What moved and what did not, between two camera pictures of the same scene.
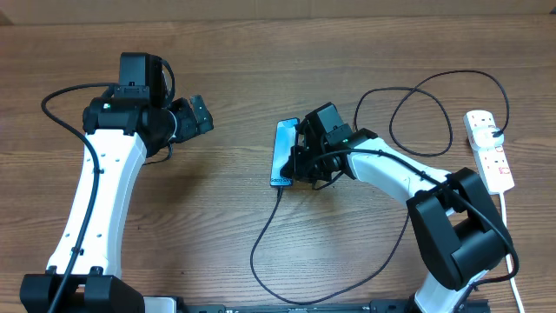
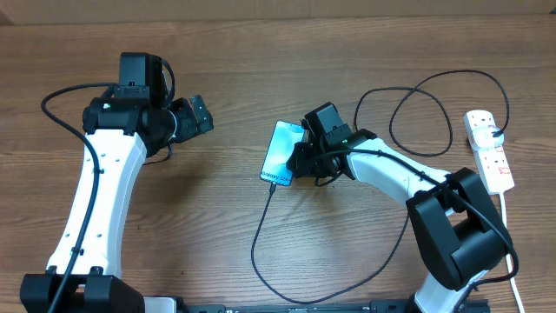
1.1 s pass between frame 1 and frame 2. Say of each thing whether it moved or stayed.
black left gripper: stayed
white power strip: stayed
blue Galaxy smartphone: moved
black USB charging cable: moved
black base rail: stayed
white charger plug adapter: stayed
